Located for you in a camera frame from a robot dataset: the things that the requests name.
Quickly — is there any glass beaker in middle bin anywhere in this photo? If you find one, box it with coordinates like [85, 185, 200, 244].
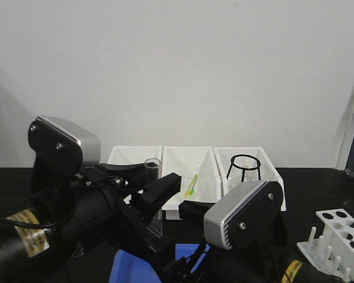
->
[178, 164, 206, 201]

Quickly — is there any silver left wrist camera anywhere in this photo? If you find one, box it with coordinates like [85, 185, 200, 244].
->
[28, 115, 101, 176]

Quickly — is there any black wire tripod stand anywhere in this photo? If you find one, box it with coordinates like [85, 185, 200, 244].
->
[226, 154, 261, 182]

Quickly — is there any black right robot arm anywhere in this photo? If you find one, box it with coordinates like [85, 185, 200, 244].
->
[149, 180, 354, 282]

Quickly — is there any white left storage bin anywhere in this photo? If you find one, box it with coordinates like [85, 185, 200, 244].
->
[106, 145, 163, 195]

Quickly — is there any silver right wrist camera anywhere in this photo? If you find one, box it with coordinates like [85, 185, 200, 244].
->
[203, 181, 284, 250]

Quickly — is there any white middle storage bin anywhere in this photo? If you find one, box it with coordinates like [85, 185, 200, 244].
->
[162, 146, 222, 221]

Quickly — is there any white test tube rack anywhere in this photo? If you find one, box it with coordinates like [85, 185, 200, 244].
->
[297, 209, 354, 282]

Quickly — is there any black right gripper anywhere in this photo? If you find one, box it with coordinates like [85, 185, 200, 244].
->
[165, 200, 291, 282]

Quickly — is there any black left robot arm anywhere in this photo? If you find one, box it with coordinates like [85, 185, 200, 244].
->
[0, 163, 181, 282]

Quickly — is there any clear glass test tube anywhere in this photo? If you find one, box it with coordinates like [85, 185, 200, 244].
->
[144, 157, 163, 235]

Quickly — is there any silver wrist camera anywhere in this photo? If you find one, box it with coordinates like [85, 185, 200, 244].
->
[203, 181, 284, 250]
[28, 115, 101, 176]

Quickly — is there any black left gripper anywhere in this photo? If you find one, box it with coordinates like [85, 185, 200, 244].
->
[32, 162, 182, 282]

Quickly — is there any white right storage bin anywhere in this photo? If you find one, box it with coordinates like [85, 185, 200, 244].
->
[214, 147, 284, 195]

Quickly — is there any white storage bin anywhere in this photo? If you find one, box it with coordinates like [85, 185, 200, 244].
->
[106, 145, 163, 195]
[214, 147, 284, 195]
[162, 146, 222, 221]

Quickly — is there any blue plastic tray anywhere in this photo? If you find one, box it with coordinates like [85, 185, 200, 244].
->
[109, 243, 199, 282]

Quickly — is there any green yellow stick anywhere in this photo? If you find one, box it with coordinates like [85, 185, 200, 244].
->
[184, 174, 199, 196]

